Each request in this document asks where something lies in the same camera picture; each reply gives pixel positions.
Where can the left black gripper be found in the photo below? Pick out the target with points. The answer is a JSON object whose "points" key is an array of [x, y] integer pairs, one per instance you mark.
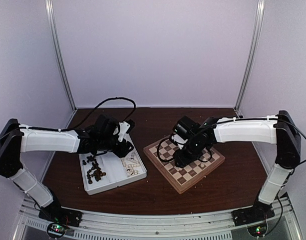
{"points": [[123, 152]]}

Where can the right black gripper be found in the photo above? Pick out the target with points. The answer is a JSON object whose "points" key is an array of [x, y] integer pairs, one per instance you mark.
{"points": [[183, 160]]}

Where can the light chess king piece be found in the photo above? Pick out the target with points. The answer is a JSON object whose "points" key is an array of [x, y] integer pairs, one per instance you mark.
{"points": [[203, 163]]}

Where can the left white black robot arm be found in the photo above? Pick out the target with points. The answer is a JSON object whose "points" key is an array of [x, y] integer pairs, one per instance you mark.
{"points": [[106, 135]]}

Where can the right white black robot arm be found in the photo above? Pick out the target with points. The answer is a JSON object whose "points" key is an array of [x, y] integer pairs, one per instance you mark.
{"points": [[277, 129]]}

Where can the pile of light chess pieces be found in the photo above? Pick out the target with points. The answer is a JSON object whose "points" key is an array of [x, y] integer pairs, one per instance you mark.
{"points": [[131, 165]]}

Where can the wooden chess board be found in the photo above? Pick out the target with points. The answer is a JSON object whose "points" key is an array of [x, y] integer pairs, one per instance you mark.
{"points": [[181, 179]]}

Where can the pile of dark chess pieces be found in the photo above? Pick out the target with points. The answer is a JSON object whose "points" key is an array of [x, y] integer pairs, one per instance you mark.
{"points": [[95, 171]]}

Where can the right controller board with LEDs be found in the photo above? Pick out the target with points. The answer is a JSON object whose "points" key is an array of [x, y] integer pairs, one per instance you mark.
{"points": [[257, 230]]}

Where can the controller board with leds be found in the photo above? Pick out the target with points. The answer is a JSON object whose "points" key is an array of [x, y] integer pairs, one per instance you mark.
{"points": [[55, 230], [257, 230]]}

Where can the left controller board with LEDs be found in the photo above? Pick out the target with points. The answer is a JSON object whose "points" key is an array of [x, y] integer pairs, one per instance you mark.
{"points": [[55, 230]]}

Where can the white plastic compartment tray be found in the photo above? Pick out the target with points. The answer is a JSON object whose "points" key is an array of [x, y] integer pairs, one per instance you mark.
{"points": [[115, 172]]}

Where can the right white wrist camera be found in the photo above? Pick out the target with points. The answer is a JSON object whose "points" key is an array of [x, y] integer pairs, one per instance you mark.
{"points": [[178, 140]]}

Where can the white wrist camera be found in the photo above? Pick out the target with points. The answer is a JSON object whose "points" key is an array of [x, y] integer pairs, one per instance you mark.
{"points": [[178, 140], [124, 128]]}

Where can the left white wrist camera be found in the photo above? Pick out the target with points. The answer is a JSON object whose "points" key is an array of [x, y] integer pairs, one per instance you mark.
{"points": [[124, 128]]}

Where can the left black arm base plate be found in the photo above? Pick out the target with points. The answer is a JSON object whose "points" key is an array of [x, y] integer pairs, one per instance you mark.
{"points": [[62, 216]]}

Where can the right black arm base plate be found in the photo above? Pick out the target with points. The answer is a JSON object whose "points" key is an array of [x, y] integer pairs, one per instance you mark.
{"points": [[245, 216]]}

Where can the front aluminium frame rail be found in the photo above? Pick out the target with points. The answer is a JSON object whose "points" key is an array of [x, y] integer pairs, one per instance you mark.
{"points": [[217, 225]]}

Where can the left aluminium frame post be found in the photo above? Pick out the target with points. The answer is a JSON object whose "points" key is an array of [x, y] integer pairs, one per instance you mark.
{"points": [[58, 53]]}

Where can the aluminium frame post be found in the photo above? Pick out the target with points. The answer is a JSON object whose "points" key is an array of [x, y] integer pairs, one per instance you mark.
{"points": [[58, 53], [258, 23]]}

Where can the right aluminium frame post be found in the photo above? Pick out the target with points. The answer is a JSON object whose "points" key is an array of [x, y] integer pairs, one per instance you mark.
{"points": [[258, 23]]}

